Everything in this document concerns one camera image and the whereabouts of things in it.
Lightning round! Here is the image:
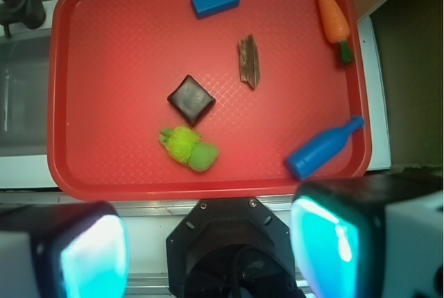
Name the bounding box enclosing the blue rectangular block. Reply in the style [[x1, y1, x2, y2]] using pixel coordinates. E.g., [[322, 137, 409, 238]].
[[191, 0, 240, 19]]

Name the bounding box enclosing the brown bark piece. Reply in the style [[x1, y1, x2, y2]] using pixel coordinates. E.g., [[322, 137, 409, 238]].
[[238, 34, 261, 90]]

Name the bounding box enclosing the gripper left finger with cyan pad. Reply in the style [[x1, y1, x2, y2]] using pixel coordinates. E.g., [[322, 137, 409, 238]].
[[1, 202, 130, 297]]

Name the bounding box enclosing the dark faucet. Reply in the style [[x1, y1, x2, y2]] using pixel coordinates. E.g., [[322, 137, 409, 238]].
[[1, 0, 46, 40]]

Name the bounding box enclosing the red plastic tray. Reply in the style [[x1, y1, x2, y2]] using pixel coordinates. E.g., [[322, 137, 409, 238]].
[[47, 0, 369, 201]]

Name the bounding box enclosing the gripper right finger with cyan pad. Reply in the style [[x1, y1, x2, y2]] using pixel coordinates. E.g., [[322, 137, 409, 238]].
[[290, 174, 443, 297]]

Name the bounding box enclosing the orange toy carrot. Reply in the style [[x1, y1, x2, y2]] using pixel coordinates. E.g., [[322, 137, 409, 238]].
[[317, 0, 355, 64]]

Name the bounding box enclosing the blue toy bottle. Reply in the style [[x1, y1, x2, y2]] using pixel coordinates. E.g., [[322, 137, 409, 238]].
[[285, 116, 365, 180]]

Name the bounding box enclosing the green toy lettuce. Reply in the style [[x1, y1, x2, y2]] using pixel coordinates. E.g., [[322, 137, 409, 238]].
[[158, 126, 220, 173]]

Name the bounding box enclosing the dark brown square block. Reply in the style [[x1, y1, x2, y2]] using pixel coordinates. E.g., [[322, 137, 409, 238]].
[[167, 75, 216, 126]]

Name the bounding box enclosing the metal sink basin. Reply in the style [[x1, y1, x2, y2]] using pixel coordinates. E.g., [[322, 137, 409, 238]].
[[1, 29, 51, 157]]

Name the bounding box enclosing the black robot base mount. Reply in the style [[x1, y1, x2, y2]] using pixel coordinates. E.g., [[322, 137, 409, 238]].
[[166, 198, 305, 297]]

